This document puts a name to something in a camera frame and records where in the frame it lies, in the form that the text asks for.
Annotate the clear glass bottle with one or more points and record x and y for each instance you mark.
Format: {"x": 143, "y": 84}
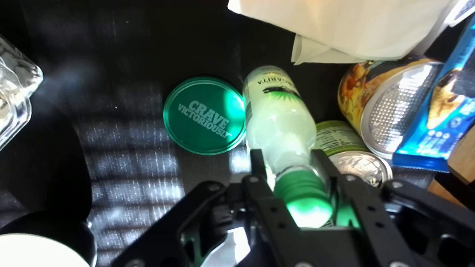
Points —
{"x": 15, "y": 89}

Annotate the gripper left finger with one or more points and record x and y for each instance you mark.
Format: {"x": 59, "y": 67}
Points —
{"x": 185, "y": 215}

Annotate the pale green bottle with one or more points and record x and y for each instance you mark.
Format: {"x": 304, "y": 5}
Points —
{"x": 278, "y": 122}

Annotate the black cup with white lid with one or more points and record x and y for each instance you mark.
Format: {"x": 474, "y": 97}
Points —
{"x": 33, "y": 252}

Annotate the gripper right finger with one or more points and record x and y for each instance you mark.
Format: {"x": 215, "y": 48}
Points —
{"x": 408, "y": 207}

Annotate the green labelled tin can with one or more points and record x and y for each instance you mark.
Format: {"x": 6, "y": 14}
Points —
{"x": 339, "y": 139}

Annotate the white paper bag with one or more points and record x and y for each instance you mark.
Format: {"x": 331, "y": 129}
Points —
{"x": 352, "y": 26}

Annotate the wooden block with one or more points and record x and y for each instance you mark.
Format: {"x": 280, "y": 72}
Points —
{"x": 464, "y": 159}

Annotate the yellow can with silver lid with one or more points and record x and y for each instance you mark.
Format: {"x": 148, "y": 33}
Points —
{"x": 371, "y": 96}

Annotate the white printed packet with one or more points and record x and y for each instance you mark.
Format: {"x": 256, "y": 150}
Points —
{"x": 462, "y": 9}

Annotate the green round lid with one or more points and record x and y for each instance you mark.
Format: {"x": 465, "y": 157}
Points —
{"x": 204, "y": 116}

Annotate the blue snack packet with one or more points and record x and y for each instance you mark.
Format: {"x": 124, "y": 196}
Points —
{"x": 445, "y": 118}

